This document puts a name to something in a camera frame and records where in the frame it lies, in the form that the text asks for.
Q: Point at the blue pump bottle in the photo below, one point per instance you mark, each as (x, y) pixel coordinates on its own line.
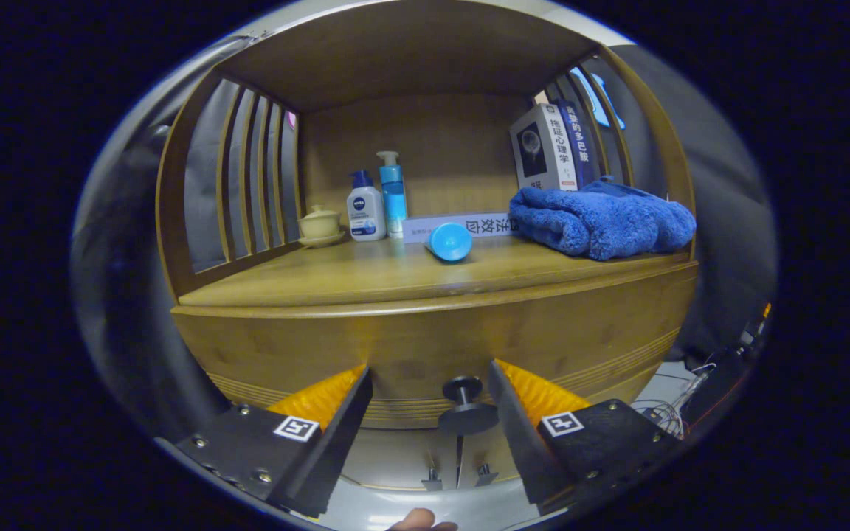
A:
(393, 195)

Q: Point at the wooden cabinet door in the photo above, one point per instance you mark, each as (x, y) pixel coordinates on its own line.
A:
(395, 457)
(495, 453)

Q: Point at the cream lidded teacup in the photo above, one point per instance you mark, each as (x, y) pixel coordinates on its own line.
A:
(320, 223)

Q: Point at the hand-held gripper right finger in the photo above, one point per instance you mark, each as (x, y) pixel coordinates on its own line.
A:
(524, 442)

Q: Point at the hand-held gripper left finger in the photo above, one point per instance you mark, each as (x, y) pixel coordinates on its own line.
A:
(333, 442)

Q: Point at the black and orange gripper device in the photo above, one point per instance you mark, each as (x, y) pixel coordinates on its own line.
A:
(753, 332)

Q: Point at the pale blue book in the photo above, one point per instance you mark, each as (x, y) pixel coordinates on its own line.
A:
(484, 225)

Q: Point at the blue squeeze tube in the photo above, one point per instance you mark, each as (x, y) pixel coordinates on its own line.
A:
(448, 242)

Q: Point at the white bottle with blue cap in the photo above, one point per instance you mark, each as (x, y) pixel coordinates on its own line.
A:
(366, 214)

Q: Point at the white and grey book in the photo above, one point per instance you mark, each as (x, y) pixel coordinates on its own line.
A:
(539, 151)

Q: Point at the wooden drawer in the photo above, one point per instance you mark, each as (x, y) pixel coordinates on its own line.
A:
(425, 332)

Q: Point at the blue towel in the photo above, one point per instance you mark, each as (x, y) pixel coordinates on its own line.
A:
(602, 217)

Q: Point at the wooden cabinet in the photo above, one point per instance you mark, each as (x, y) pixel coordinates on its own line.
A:
(440, 147)

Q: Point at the dark blue book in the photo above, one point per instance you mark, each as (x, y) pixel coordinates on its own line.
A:
(581, 144)

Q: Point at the wooden countertop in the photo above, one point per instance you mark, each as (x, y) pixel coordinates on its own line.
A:
(366, 273)

